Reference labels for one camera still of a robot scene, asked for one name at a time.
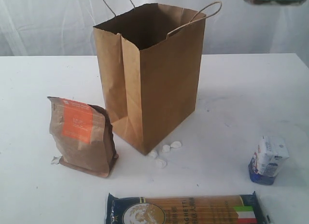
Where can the brown coffee pouch orange label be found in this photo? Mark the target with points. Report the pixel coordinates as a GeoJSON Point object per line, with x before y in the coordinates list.
{"type": "Point", "coordinates": [83, 135]}

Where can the small white blue packet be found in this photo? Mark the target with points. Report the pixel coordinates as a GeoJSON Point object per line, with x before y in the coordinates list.
{"type": "Point", "coordinates": [267, 160]}

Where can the white crumpled pebble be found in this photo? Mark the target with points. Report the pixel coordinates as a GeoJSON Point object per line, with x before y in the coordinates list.
{"type": "Point", "coordinates": [160, 163]}
{"type": "Point", "coordinates": [153, 154]}
{"type": "Point", "coordinates": [166, 148]}
{"type": "Point", "coordinates": [176, 144]}

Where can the brown paper shopping bag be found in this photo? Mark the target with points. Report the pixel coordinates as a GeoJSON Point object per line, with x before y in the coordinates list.
{"type": "Point", "coordinates": [149, 62]}

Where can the spaghetti package dark blue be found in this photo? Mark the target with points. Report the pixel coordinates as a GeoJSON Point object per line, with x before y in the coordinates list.
{"type": "Point", "coordinates": [235, 209]}

